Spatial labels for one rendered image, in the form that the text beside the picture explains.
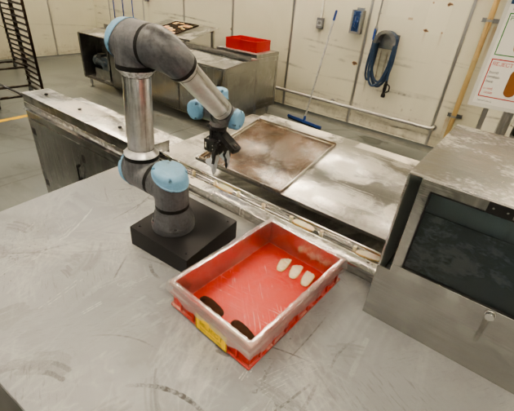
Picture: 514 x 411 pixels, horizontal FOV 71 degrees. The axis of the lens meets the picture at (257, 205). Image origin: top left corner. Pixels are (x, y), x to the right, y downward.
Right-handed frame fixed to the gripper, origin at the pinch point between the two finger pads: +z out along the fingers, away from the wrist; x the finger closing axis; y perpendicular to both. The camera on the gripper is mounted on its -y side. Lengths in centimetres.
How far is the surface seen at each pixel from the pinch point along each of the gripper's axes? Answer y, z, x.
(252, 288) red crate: -49, 11, 38
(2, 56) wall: 701, 82, -171
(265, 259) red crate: -44, 11, 24
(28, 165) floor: 257, 94, -11
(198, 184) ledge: 7.1, 7.7, 7.0
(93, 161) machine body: 93, 25, 9
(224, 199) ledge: -9.8, 7.7, 8.2
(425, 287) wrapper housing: -94, -7, 22
